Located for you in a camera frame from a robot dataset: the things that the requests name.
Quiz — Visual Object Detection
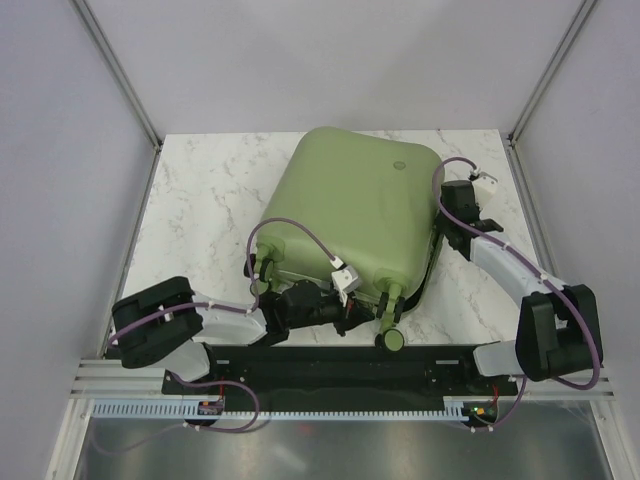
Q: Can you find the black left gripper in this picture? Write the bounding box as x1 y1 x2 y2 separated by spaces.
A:
288 287 373 333

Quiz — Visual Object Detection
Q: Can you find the green hard-shell suitcase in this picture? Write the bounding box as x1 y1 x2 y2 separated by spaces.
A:
244 127 442 352

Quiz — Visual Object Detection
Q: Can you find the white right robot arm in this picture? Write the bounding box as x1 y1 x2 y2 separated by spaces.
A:
434 180 603 394

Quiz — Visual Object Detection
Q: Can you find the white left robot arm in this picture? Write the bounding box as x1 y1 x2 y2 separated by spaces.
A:
109 276 373 393

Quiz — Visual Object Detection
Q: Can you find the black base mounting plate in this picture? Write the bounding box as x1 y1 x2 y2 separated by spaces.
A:
162 345 517 408

